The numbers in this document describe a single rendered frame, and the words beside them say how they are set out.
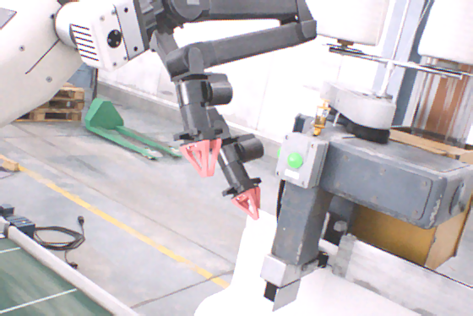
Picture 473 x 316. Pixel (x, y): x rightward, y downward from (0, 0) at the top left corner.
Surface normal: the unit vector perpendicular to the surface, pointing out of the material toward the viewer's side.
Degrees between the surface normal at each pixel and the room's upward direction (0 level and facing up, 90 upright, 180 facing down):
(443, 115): 90
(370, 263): 90
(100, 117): 75
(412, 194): 90
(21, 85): 115
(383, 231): 90
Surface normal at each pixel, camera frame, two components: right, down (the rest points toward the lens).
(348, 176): -0.62, 0.06
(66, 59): 0.76, 0.30
